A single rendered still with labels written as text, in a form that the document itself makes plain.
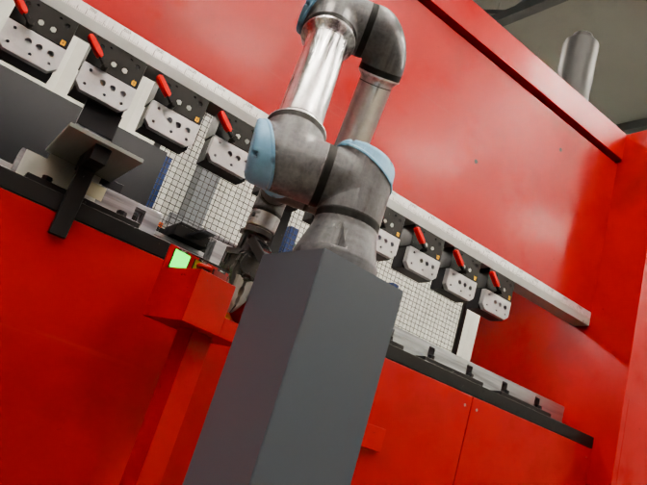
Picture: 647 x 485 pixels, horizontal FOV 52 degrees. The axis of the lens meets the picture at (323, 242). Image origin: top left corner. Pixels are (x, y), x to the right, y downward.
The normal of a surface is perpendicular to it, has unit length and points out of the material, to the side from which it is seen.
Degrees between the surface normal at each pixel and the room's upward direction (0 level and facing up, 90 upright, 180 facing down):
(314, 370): 90
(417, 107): 90
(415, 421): 90
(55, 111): 90
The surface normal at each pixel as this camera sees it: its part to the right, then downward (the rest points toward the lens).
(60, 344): 0.55, -0.10
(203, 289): 0.72, 0.00
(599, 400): -0.78, -0.41
